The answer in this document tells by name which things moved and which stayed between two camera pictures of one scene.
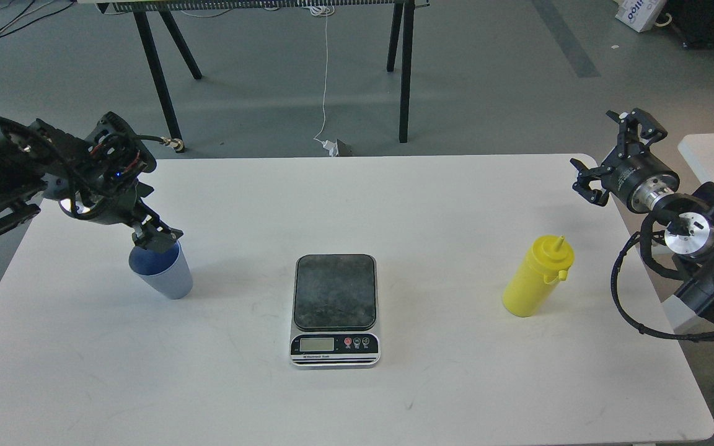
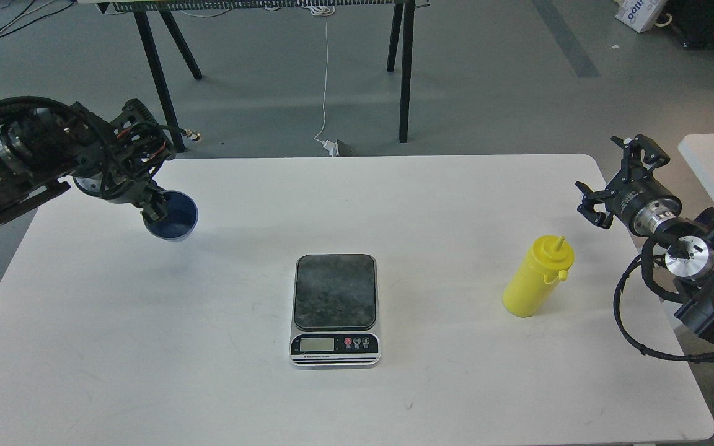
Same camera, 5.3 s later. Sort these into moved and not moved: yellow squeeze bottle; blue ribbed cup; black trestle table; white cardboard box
Moved: blue ribbed cup
Not moved: yellow squeeze bottle; white cardboard box; black trestle table
